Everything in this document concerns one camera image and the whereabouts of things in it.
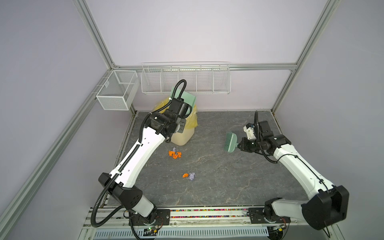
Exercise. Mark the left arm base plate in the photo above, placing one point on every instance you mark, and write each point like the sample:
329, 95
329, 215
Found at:
156, 217

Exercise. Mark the long white wire basket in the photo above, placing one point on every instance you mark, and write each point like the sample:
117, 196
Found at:
201, 77

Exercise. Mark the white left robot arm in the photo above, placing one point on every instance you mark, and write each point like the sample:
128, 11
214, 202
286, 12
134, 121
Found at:
157, 127

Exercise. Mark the beige bin yellow bag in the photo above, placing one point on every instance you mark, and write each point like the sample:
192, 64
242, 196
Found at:
180, 139

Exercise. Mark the green hand brush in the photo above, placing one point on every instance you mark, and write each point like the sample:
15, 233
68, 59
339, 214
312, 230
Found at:
231, 142

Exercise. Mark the green plastic dustpan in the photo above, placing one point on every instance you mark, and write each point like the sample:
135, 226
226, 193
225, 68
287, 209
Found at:
187, 97

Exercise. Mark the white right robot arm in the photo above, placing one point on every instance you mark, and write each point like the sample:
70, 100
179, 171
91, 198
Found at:
327, 203

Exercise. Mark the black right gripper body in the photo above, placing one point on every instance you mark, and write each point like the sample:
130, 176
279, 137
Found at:
252, 145

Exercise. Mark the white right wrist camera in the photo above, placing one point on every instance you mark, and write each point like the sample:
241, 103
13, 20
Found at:
250, 132

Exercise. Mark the aluminium front rail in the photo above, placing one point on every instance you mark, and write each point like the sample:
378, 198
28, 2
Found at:
206, 217

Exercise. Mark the small white mesh basket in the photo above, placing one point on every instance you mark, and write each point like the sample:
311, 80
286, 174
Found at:
118, 91

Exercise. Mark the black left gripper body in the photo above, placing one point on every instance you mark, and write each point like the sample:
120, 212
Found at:
181, 125

